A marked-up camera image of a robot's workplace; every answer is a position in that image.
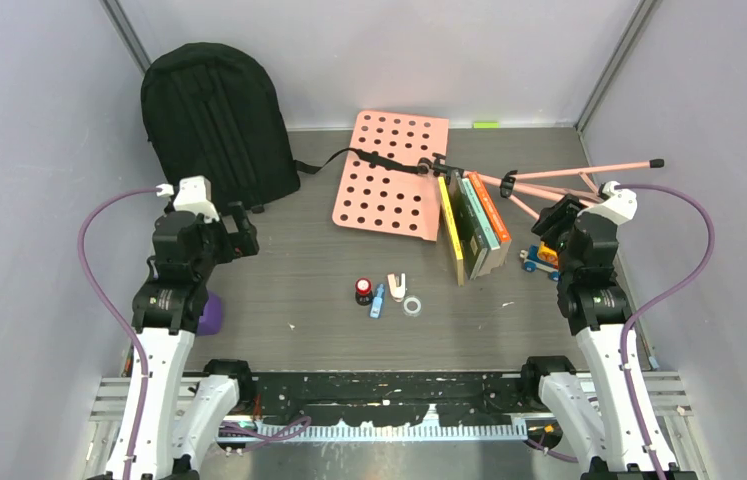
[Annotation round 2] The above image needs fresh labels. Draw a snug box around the pink small stapler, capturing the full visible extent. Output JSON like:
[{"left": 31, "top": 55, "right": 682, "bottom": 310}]
[{"left": 387, "top": 273, "right": 407, "bottom": 303}]

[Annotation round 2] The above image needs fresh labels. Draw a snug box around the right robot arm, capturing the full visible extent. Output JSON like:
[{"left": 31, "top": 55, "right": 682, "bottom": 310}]
[{"left": 519, "top": 194, "right": 697, "bottom": 479}]

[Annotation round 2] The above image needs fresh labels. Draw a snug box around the toy block car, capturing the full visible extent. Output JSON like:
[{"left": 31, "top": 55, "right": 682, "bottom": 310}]
[{"left": 519, "top": 243, "right": 559, "bottom": 282}]

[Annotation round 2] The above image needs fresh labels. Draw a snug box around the blue small clip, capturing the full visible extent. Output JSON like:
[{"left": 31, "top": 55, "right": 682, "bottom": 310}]
[{"left": 369, "top": 283, "right": 386, "bottom": 319}]

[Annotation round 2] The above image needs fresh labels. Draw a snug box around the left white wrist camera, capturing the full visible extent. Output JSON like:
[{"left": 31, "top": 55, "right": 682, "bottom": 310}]
[{"left": 155, "top": 175, "right": 221, "bottom": 223}]

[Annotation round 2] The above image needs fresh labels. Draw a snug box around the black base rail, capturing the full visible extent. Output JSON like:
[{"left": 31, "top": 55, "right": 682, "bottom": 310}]
[{"left": 235, "top": 371, "right": 549, "bottom": 427}]

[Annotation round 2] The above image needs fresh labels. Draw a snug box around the pink perforated music stand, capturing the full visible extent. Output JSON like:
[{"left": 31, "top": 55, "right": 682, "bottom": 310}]
[{"left": 331, "top": 109, "right": 666, "bottom": 244}]

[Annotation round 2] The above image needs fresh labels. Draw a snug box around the black student backpack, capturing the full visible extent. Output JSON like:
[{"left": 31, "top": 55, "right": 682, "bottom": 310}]
[{"left": 140, "top": 42, "right": 323, "bottom": 216}]

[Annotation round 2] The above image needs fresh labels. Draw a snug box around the yellow book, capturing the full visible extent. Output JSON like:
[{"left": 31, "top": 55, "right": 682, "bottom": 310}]
[{"left": 437, "top": 176, "right": 465, "bottom": 286}]

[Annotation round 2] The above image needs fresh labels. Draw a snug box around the green tape marker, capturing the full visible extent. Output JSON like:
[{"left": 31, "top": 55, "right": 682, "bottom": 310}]
[{"left": 472, "top": 121, "right": 500, "bottom": 129}]

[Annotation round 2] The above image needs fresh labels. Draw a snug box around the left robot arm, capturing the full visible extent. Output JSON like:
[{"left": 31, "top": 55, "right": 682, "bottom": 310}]
[{"left": 100, "top": 204, "right": 258, "bottom": 479}]

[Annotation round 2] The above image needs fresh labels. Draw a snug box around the purple ball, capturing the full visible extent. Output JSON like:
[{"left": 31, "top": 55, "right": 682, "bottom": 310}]
[{"left": 196, "top": 292, "right": 223, "bottom": 336}]

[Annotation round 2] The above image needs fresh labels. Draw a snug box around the orange treehouse book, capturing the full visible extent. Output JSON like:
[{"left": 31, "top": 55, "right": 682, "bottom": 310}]
[{"left": 467, "top": 172, "right": 512, "bottom": 268}]

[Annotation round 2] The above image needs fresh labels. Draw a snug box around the red black stamp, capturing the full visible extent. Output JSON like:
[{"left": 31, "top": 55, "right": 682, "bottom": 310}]
[{"left": 354, "top": 278, "right": 374, "bottom": 306}]

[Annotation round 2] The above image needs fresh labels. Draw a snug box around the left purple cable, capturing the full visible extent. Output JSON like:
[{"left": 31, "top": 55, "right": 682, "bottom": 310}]
[{"left": 77, "top": 187, "right": 176, "bottom": 480}]

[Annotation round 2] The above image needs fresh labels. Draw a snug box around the clear tape roll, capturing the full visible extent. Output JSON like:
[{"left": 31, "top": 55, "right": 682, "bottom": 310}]
[{"left": 403, "top": 296, "right": 422, "bottom": 317}]

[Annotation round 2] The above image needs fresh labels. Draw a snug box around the teal spine book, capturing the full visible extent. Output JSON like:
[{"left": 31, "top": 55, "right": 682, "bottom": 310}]
[{"left": 462, "top": 176, "right": 502, "bottom": 276}]

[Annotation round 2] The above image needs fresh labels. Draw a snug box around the dark green book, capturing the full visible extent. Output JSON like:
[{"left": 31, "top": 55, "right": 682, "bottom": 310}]
[{"left": 449, "top": 172, "right": 489, "bottom": 280}]

